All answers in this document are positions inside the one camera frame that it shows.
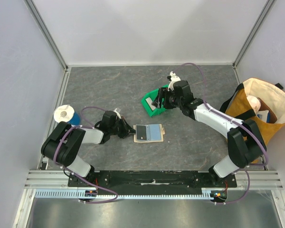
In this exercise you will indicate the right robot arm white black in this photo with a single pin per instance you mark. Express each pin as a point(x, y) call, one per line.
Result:
point(245, 142)

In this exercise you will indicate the slotted cable duct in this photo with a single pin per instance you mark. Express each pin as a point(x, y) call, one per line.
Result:
point(93, 195)

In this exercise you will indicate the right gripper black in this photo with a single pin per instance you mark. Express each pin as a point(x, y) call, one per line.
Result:
point(163, 98)

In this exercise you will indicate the beige leather card holder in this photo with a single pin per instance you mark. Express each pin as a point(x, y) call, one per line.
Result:
point(155, 133)

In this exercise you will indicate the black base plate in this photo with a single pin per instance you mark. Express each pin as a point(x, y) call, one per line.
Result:
point(162, 182)

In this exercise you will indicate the dark credit card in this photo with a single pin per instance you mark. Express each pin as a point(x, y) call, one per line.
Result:
point(141, 133)

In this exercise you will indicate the mustard canvas tote bag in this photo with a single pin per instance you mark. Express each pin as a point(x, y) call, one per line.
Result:
point(238, 106)

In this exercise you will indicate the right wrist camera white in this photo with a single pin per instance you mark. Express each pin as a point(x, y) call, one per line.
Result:
point(173, 78)

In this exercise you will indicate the items inside tote bag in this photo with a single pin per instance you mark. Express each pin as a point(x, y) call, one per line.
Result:
point(262, 110)

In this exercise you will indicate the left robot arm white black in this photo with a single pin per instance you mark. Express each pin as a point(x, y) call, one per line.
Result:
point(63, 144)

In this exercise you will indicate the toilet paper roll blue wrapper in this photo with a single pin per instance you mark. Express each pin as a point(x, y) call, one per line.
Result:
point(66, 113)

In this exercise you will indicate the credit card stack in bin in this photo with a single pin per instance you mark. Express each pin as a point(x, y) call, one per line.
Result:
point(150, 103)

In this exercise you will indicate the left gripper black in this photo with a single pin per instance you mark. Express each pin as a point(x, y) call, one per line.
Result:
point(127, 130)

